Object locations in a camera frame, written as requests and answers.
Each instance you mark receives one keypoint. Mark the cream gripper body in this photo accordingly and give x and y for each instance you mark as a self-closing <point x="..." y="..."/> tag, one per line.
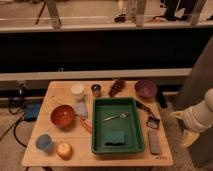
<point x="188" y="137"/>

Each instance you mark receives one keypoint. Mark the grey rectangular eraser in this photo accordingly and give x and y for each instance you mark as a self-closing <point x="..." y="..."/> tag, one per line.
<point x="154" y="142"/>

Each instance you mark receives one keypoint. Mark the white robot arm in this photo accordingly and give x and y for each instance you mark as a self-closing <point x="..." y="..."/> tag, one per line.
<point x="197" y="119"/>

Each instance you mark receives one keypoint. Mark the purple bowl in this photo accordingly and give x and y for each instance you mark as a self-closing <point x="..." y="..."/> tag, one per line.
<point x="145" y="88"/>

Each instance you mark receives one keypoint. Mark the red bowl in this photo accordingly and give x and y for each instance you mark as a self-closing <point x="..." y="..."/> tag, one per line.
<point x="62" y="116"/>

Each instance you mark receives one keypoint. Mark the silver fork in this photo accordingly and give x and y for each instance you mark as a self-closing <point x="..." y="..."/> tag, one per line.
<point x="123" y="115"/>

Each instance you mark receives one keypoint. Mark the green plastic tray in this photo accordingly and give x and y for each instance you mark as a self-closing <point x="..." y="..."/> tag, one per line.
<point x="107" y="107"/>

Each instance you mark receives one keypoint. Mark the dark grape bunch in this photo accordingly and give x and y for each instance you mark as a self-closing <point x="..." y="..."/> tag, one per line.
<point x="117" y="86"/>

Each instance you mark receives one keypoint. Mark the blue sponge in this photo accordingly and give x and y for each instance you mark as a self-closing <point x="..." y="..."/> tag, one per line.
<point x="114" y="138"/>

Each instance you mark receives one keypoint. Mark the grey folded cloth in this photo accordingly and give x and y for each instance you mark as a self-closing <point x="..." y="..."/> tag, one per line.
<point x="80" y="109"/>

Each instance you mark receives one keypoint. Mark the white cup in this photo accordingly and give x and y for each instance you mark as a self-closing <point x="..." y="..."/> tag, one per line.
<point x="77" y="91"/>

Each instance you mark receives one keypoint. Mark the wooden folding table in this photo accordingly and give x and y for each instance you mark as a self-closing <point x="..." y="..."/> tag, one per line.
<point x="81" y="140"/>

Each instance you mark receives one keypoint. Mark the yellow red apple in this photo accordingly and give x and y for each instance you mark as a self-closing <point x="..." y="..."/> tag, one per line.
<point x="64" y="150"/>

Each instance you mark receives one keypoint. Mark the blue cup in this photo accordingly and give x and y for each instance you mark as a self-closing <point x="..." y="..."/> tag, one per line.
<point x="44" y="143"/>

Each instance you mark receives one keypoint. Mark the blue power box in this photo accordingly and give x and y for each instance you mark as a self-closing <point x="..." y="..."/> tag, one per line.
<point x="31" y="112"/>

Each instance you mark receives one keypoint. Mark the red handled tool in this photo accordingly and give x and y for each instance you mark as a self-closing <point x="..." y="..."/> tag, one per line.
<point x="84" y="124"/>

